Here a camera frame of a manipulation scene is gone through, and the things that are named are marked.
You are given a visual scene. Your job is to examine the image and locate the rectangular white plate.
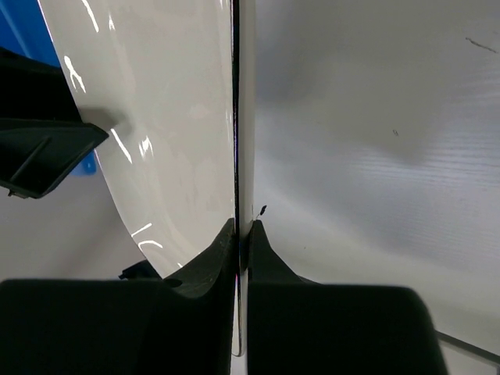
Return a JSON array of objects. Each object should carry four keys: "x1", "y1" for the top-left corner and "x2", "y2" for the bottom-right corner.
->
[{"x1": 37, "y1": 0, "x2": 259, "y2": 357}]

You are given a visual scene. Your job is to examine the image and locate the blue plastic bin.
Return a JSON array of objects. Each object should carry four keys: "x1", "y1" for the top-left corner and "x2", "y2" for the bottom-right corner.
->
[{"x1": 1, "y1": 0, "x2": 97, "y2": 175}]

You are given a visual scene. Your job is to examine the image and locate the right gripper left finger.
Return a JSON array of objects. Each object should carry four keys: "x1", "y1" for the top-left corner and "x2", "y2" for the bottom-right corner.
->
[{"x1": 1, "y1": 220, "x2": 238, "y2": 374}]

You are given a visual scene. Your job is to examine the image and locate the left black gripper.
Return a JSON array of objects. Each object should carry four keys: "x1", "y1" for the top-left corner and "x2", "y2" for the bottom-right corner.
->
[{"x1": 1, "y1": 48, "x2": 109, "y2": 199}]

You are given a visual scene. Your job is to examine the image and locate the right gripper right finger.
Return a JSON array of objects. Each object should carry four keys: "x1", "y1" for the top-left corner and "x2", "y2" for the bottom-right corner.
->
[{"x1": 247, "y1": 220, "x2": 448, "y2": 374}]

